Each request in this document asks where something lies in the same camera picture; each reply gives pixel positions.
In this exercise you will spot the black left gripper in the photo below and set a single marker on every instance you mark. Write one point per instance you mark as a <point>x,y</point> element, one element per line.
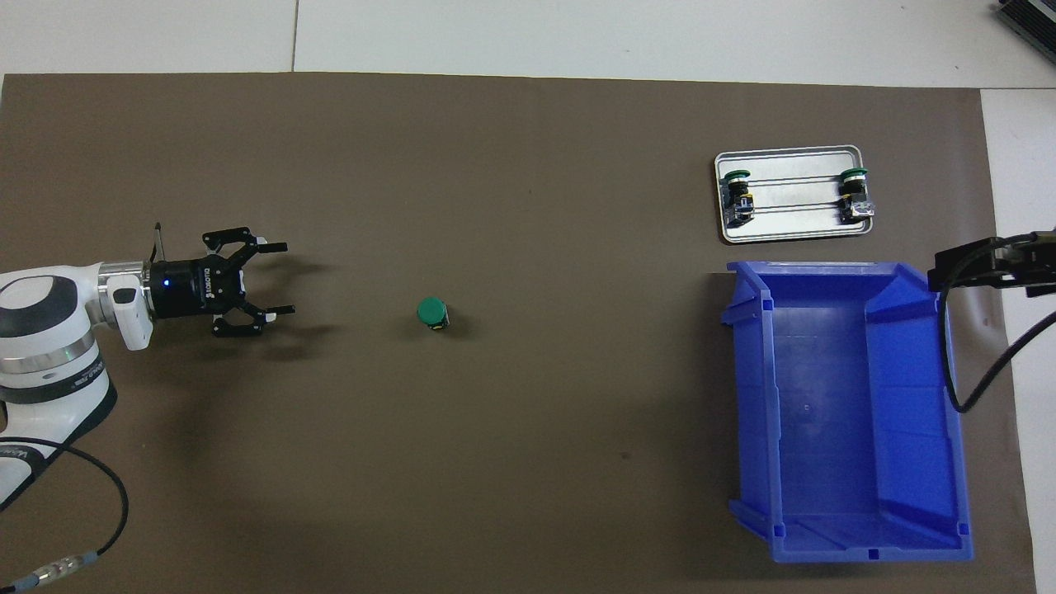
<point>194,287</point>

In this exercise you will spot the green push button switch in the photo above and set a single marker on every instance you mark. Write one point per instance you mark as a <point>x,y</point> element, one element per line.
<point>431,311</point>
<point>855,198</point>
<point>738,202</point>

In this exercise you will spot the brown table mat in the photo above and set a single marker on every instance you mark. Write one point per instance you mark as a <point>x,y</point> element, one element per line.
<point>577,412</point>

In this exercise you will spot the grey metal tray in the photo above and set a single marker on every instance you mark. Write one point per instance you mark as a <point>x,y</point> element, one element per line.
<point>796,231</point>

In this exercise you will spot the thin metal rod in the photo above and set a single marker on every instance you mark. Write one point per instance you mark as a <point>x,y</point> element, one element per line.
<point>792,178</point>
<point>792,208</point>

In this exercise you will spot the blue plastic storage bin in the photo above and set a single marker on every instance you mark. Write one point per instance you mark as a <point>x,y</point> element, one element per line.
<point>825,412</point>

